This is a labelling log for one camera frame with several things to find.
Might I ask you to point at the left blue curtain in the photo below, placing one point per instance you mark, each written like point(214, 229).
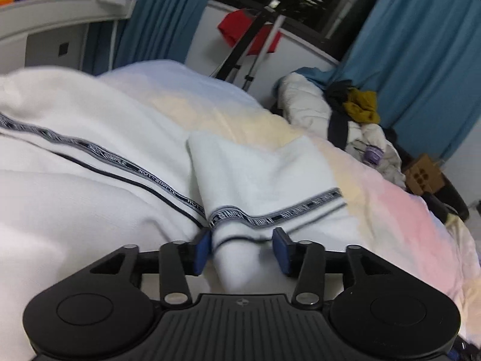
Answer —
point(157, 30)

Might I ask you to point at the brown paper bag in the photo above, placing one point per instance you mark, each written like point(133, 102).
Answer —
point(423, 175)

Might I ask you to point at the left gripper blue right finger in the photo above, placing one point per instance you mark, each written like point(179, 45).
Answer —
point(303, 261)

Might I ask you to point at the right blue curtain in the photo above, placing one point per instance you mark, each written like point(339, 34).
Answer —
point(422, 58)

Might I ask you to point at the white dressing table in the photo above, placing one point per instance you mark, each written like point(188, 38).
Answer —
point(59, 23)

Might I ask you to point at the black white exercise bike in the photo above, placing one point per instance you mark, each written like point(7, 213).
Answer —
point(228, 70)

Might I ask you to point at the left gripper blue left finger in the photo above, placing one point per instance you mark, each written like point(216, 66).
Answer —
point(179, 259)

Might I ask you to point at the mustard yellow garment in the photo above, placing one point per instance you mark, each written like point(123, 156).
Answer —
point(362, 106)

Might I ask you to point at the grey clothes pile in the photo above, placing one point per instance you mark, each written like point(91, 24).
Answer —
point(373, 149)

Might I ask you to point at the blue curtain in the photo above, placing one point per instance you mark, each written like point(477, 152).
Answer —
point(422, 58)
point(157, 30)

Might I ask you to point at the pastel rainbow bed duvet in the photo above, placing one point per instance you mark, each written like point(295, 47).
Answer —
point(254, 172)

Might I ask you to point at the white pants with logo stripe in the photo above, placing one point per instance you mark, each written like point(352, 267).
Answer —
point(85, 169)

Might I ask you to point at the red cloth on bike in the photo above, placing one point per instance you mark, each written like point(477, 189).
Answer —
point(234, 25)

